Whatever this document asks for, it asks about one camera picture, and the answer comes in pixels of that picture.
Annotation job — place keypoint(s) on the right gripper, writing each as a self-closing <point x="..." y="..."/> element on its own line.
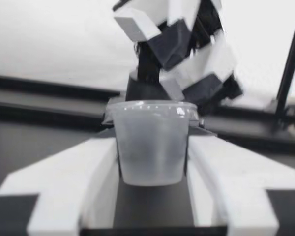
<point x="206" y="22"/>

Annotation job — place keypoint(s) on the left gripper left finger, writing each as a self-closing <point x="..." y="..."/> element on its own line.
<point x="64" y="172"/>

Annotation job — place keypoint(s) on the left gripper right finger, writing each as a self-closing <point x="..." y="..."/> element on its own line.
<point x="236" y="177"/>

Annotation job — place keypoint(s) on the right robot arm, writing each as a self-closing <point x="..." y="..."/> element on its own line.
<point x="147" y="88"/>

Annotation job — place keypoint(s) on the small clear plastic cup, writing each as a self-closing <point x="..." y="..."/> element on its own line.
<point x="150" y="147"/>

